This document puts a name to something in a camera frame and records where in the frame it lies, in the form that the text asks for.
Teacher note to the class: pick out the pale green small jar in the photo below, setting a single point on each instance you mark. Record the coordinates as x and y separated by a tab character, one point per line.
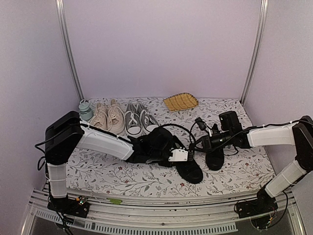
85	110

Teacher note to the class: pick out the aluminium frame post left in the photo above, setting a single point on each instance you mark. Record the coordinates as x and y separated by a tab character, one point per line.
65	35

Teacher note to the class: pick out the black front canvas sneaker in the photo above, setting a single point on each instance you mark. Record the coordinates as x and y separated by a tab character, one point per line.
190	171

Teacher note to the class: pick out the beige sneaker left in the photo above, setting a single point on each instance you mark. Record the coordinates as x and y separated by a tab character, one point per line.
101	119

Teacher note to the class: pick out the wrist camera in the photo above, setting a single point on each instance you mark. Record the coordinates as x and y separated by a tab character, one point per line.
178	155
203	126

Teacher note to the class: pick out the aluminium front rail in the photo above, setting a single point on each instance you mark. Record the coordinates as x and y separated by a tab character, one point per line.
206	215

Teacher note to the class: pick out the beige sneaker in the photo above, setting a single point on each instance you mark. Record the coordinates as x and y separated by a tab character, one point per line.
117	117
101	119

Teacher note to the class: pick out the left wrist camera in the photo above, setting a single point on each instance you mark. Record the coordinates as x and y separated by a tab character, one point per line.
178	155

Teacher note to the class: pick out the floral tablecloth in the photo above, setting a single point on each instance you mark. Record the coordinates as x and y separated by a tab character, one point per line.
243	169

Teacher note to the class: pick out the green tape piece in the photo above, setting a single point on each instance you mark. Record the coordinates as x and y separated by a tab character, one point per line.
114	201

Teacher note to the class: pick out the aluminium frame post right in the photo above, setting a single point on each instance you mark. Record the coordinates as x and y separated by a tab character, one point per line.
256	49

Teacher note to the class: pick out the beige sneaker right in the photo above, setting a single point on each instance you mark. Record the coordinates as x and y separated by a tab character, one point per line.
117	117

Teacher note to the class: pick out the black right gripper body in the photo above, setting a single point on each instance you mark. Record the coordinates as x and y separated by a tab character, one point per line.
227	141

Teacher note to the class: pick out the grey sneaker left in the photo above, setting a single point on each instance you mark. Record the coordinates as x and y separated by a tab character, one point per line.
132	121

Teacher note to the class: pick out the black canvas sneaker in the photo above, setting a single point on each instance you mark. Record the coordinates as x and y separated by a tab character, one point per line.
190	171
215	159

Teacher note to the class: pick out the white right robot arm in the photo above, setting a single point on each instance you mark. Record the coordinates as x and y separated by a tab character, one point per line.
298	133

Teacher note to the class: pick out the woven bamboo tray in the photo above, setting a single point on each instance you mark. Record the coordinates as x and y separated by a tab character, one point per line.
181	102

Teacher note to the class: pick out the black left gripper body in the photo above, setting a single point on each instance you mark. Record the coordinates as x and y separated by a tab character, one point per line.
156	156

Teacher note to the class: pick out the grey sneaker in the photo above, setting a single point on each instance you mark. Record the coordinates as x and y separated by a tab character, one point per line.
148	122
132	121

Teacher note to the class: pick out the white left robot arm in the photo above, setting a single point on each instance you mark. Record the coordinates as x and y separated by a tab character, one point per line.
70	132

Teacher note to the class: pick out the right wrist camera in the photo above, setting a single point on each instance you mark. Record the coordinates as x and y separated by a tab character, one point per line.
203	126

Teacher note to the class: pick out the aluminium frame post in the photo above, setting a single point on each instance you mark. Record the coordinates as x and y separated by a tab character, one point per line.
65	35
256	49

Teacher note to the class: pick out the grey sneaker right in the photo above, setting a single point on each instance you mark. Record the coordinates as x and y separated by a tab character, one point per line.
148	122

